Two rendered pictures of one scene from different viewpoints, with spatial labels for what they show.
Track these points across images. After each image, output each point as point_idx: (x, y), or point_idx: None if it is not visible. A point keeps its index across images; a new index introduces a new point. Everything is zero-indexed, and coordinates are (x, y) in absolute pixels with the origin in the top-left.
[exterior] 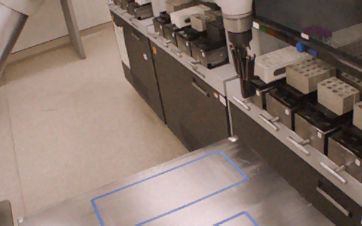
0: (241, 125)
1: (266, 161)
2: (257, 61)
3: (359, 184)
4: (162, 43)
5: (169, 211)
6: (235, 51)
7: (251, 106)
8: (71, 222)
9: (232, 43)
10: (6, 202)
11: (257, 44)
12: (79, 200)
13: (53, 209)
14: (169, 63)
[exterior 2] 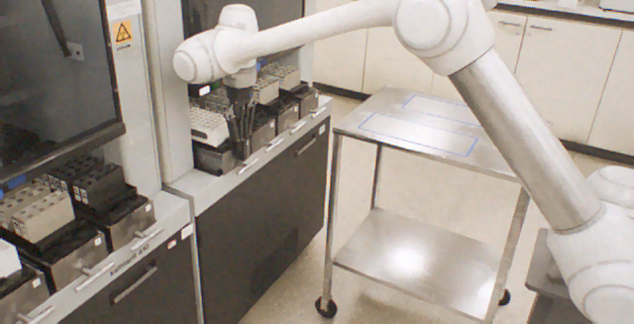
0: (217, 221)
1: (249, 213)
2: (214, 128)
3: (317, 109)
4: (37, 320)
5: (431, 127)
6: (242, 112)
7: (233, 174)
8: (492, 155)
9: (236, 108)
10: (529, 280)
11: (188, 123)
12: (475, 162)
13: (499, 167)
14: None
